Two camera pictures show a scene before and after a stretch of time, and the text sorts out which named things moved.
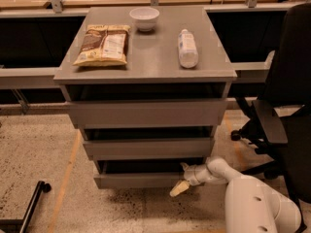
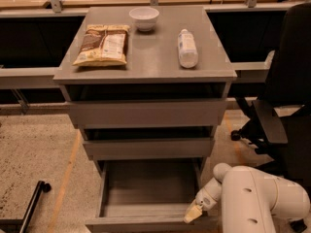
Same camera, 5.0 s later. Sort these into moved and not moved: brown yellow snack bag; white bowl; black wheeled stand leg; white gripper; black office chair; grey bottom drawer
Moved: grey bottom drawer; white gripper
Not moved: black office chair; black wheeled stand leg; brown yellow snack bag; white bowl
